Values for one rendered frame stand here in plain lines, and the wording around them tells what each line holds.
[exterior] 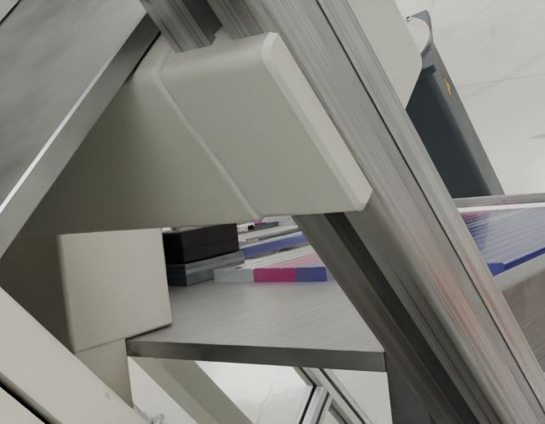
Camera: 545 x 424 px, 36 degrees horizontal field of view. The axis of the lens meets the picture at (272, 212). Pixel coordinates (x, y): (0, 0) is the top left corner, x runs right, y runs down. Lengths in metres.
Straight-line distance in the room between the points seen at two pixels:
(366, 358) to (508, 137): 1.99
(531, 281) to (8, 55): 0.33
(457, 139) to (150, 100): 1.33
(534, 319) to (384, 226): 0.25
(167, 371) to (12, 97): 1.33
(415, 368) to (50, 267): 0.22
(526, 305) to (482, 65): 2.19
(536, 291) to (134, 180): 0.29
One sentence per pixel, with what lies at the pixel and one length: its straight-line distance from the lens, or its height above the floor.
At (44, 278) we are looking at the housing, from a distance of 0.48.
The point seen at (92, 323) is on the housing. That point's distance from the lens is 0.49.
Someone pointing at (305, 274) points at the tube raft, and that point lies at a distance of 0.65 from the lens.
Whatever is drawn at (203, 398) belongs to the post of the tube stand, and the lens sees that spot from 1.67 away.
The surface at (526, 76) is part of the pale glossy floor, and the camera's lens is 2.55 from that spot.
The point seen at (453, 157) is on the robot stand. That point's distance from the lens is 1.60.
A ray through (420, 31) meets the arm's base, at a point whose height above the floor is 0.71.
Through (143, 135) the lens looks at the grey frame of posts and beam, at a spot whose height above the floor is 1.36.
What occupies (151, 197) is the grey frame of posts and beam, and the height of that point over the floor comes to 1.33.
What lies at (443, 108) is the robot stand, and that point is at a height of 0.60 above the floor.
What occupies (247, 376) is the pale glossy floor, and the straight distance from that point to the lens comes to 2.18.
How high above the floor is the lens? 1.48
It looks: 35 degrees down
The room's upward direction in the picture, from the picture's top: 36 degrees counter-clockwise
